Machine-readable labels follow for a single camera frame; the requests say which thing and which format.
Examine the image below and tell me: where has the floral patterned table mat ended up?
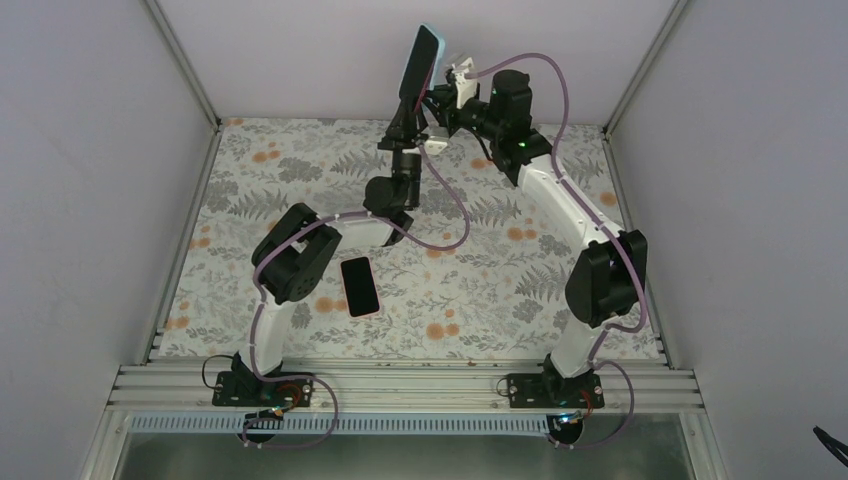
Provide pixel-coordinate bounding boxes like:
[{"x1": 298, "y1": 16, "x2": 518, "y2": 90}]
[{"x1": 158, "y1": 117, "x2": 664, "y2": 362}]

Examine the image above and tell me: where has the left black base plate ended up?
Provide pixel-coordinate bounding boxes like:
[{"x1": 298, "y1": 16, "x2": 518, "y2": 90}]
[{"x1": 211, "y1": 358, "x2": 314, "y2": 409}]

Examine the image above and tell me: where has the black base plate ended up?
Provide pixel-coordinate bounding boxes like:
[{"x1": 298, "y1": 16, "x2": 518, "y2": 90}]
[
  {"x1": 505, "y1": 370, "x2": 605, "y2": 410},
  {"x1": 211, "y1": 358, "x2": 314, "y2": 409}
]

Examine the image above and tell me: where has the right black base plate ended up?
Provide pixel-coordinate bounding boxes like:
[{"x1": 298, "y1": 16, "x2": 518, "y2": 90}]
[{"x1": 505, "y1": 370, "x2": 605, "y2": 410}]

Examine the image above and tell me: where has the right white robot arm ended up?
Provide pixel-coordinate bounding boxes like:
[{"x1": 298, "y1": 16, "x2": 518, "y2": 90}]
[{"x1": 424, "y1": 66, "x2": 648, "y2": 407}]

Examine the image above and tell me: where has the grey slotted cable duct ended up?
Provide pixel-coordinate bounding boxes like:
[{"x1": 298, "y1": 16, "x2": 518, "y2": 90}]
[{"x1": 128, "y1": 412, "x2": 552, "y2": 437}]

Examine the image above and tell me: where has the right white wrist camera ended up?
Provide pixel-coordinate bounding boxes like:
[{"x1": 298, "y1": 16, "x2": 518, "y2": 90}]
[{"x1": 446, "y1": 54, "x2": 479, "y2": 109}]

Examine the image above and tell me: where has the black object bottom right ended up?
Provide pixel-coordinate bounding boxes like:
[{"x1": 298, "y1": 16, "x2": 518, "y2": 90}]
[{"x1": 812, "y1": 426, "x2": 848, "y2": 467}]

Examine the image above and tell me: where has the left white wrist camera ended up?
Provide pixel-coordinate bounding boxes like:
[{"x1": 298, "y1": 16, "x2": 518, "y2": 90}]
[{"x1": 418, "y1": 135, "x2": 450, "y2": 156}]

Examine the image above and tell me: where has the teal smartphone black screen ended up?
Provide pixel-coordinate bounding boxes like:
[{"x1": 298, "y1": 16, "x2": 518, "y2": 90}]
[{"x1": 341, "y1": 256, "x2": 381, "y2": 317}]

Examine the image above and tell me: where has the light blue phone case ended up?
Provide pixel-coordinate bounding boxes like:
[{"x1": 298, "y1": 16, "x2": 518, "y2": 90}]
[{"x1": 397, "y1": 23, "x2": 446, "y2": 101}]

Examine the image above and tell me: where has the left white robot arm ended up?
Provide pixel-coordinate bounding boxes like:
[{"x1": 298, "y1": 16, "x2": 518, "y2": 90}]
[{"x1": 238, "y1": 97, "x2": 426, "y2": 405}]

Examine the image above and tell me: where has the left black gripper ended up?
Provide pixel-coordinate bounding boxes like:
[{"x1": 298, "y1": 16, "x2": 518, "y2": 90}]
[{"x1": 377, "y1": 98, "x2": 429, "y2": 208}]

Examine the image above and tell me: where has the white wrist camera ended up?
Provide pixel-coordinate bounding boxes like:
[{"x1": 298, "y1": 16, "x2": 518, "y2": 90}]
[
  {"x1": 446, "y1": 54, "x2": 479, "y2": 109},
  {"x1": 418, "y1": 135, "x2": 450, "y2": 156}
]

